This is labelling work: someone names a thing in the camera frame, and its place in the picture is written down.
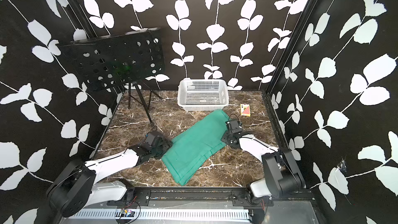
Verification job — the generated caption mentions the green long pants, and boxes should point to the green long pants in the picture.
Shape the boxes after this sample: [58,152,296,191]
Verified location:
[162,110,229,186]

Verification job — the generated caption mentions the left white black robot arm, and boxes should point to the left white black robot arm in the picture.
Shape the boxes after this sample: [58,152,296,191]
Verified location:
[46,135,173,217]

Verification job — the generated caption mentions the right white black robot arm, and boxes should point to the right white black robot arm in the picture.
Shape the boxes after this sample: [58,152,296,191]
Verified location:
[221,131,305,199]

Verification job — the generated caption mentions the small orange card box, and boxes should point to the small orange card box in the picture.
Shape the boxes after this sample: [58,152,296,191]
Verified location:
[240,104,251,117]

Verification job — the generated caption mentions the white plastic mesh basket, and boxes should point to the white plastic mesh basket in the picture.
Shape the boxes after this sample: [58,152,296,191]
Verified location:
[177,79,229,112]

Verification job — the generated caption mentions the small green circuit board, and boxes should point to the small green circuit board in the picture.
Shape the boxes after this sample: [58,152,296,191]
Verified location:
[120,209,135,218]

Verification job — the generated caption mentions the black perforated music stand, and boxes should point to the black perforated music stand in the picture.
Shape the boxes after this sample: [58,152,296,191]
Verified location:
[57,28,165,112]

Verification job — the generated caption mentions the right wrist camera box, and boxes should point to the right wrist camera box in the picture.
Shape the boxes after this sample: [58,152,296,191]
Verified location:
[226,119,243,135]

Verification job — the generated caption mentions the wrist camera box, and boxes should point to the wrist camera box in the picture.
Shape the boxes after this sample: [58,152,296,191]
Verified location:
[144,131,163,147]
[226,119,243,135]

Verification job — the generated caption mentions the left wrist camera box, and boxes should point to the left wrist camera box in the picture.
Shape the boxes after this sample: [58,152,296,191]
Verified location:
[144,131,163,147]

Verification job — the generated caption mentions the black front mounting rail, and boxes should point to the black front mounting rail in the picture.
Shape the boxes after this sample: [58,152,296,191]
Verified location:
[63,187,318,207]

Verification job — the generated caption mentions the white slotted cable duct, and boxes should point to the white slotted cable duct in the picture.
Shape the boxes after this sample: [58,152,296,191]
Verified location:
[70,208,251,222]

